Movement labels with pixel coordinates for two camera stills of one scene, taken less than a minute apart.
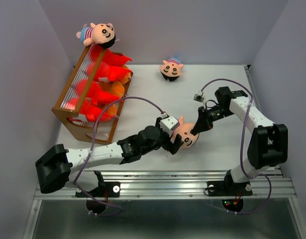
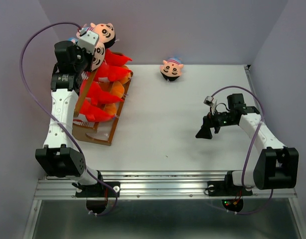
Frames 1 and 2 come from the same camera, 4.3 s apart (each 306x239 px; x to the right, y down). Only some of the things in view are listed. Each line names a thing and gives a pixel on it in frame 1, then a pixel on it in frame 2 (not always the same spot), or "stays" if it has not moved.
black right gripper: (203, 123) -> (205, 131)
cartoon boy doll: (171, 69) stays
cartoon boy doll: (104, 34) stays
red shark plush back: (92, 113) stays
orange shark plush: (117, 89) stays
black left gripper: (172, 148) -> (79, 50)
